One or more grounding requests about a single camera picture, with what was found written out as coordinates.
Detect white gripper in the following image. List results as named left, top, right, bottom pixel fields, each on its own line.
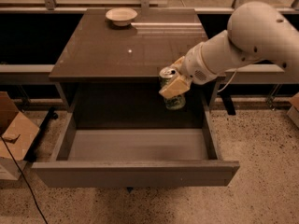
left=159, top=44, right=217, bottom=99

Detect green soda can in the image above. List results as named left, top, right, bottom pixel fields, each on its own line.
left=159, top=66, right=186, bottom=110

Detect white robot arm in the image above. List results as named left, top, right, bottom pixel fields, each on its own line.
left=159, top=2, right=299, bottom=99

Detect grey drawer cabinet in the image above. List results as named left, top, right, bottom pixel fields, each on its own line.
left=50, top=10, right=214, bottom=130

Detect open grey top drawer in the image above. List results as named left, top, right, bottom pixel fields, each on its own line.
left=32, top=87, right=241, bottom=189

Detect black stand foot right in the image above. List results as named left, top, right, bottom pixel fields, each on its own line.
left=220, top=91, right=236, bottom=116

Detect black stand foot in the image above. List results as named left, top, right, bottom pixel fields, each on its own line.
left=24, top=106, right=58, bottom=162
left=220, top=91, right=236, bottom=116

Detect white ceramic bowl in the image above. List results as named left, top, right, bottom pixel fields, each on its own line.
left=106, top=7, right=137, bottom=27

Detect black stand foot left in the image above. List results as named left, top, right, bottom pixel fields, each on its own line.
left=24, top=106, right=58, bottom=162

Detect cardboard box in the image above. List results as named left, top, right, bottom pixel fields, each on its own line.
left=0, top=91, right=39, bottom=180

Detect white hanging cable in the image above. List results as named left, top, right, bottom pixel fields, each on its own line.
left=217, top=68, right=239, bottom=94

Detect black floor cable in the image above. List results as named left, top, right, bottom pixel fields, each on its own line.
left=0, top=135, right=50, bottom=224

